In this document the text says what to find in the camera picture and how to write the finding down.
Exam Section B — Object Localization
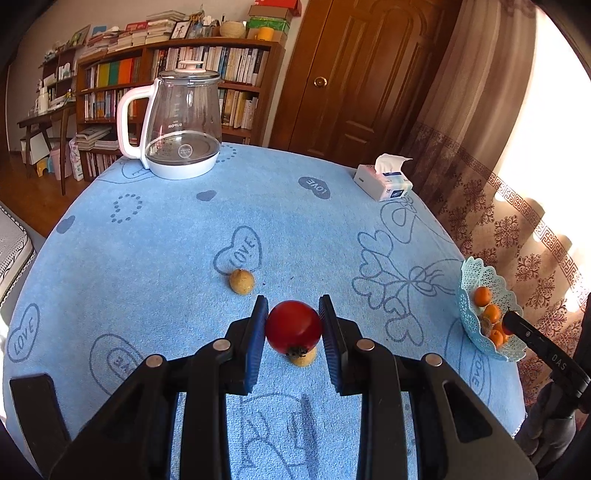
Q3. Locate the stack of books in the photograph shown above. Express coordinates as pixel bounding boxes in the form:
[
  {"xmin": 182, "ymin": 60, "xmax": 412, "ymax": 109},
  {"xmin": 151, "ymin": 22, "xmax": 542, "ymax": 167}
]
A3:
[{"xmin": 88, "ymin": 18, "xmax": 176, "ymax": 54}]

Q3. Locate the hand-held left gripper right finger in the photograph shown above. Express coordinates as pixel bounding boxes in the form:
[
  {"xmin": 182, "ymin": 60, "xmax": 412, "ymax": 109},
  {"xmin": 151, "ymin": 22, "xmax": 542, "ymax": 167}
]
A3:
[{"xmin": 318, "ymin": 294, "xmax": 539, "ymax": 480}]

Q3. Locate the row of colourful books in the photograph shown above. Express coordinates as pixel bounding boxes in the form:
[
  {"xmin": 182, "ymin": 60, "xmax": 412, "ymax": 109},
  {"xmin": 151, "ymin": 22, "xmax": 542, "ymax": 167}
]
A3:
[{"xmin": 85, "ymin": 58, "xmax": 141, "ymax": 90}]

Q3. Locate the green cardboard box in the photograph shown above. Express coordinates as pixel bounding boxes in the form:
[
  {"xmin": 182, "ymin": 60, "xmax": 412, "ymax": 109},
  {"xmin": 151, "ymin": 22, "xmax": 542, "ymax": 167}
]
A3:
[{"xmin": 247, "ymin": 17, "xmax": 291, "ymax": 32}]

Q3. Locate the dark wooden desk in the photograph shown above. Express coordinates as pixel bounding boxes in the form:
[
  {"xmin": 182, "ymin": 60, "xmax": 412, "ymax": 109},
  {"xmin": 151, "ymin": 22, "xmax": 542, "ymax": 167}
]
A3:
[{"xmin": 17, "ymin": 102, "xmax": 77, "ymax": 195}]

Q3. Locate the light blue plastic basket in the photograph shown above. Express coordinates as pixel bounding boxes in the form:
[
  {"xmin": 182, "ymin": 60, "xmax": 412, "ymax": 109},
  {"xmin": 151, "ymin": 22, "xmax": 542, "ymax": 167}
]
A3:
[{"xmin": 456, "ymin": 257, "xmax": 527, "ymax": 361}]

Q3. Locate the brown wooden door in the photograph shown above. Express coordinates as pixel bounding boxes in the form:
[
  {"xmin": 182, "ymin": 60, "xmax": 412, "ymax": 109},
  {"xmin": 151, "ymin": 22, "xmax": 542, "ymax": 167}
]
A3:
[{"xmin": 268, "ymin": 0, "xmax": 462, "ymax": 164}]

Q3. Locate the red cherry tomato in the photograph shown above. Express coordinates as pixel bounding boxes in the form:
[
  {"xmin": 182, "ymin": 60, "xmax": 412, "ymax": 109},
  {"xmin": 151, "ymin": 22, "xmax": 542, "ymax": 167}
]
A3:
[{"xmin": 265, "ymin": 300, "xmax": 323, "ymax": 356}]

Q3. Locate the tan longan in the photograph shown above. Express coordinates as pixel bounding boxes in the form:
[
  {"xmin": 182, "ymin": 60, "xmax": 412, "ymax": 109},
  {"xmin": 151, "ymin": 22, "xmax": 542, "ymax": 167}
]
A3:
[
  {"xmin": 229, "ymin": 268, "xmax": 255, "ymax": 295},
  {"xmin": 288, "ymin": 346, "xmax": 319, "ymax": 368}
]

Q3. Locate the white blue tissue pack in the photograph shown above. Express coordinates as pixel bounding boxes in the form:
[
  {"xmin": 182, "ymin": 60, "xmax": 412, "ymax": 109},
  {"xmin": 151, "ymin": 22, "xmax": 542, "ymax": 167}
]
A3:
[{"xmin": 353, "ymin": 154, "xmax": 414, "ymax": 202}]

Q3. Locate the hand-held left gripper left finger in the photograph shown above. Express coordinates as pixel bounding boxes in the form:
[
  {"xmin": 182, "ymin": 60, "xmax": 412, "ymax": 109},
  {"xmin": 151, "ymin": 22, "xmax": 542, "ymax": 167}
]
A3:
[{"xmin": 48, "ymin": 295, "xmax": 269, "ymax": 480}]

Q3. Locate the glass kettle white handle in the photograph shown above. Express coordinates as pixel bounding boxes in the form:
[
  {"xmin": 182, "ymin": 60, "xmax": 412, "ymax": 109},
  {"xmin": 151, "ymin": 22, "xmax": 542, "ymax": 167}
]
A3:
[{"xmin": 116, "ymin": 60, "xmax": 225, "ymax": 181}]

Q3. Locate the white mattress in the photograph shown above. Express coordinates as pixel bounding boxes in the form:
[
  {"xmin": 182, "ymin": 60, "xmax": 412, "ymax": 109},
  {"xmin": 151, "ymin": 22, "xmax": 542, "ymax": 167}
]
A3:
[{"xmin": 0, "ymin": 203, "xmax": 37, "ymax": 301}]

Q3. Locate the person's right forearm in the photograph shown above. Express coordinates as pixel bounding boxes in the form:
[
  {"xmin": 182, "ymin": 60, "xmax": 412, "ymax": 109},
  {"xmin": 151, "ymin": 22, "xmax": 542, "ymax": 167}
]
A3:
[{"xmin": 515, "ymin": 383, "xmax": 583, "ymax": 469}]

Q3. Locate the patterned brown curtain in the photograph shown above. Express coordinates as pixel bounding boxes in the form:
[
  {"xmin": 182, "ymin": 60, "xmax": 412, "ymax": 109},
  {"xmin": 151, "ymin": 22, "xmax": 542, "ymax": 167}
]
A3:
[{"xmin": 399, "ymin": 0, "xmax": 591, "ymax": 370}]

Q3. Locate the brown wooden bookshelf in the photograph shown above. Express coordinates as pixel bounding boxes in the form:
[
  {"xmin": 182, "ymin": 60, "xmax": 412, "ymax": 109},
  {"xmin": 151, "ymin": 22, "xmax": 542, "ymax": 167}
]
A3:
[{"xmin": 76, "ymin": 39, "xmax": 287, "ymax": 178}]

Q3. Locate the blue printed tablecloth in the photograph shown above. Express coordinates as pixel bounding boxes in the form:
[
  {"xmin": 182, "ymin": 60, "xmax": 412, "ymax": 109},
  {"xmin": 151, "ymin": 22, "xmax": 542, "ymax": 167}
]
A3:
[{"xmin": 2, "ymin": 142, "xmax": 527, "ymax": 480}]

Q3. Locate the row of pale-spined books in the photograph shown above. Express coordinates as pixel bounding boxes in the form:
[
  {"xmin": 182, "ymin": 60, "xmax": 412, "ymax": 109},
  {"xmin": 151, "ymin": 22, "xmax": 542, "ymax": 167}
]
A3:
[{"xmin": 152, "ymin": 46, "xmax": 271, "ymax": 130}]

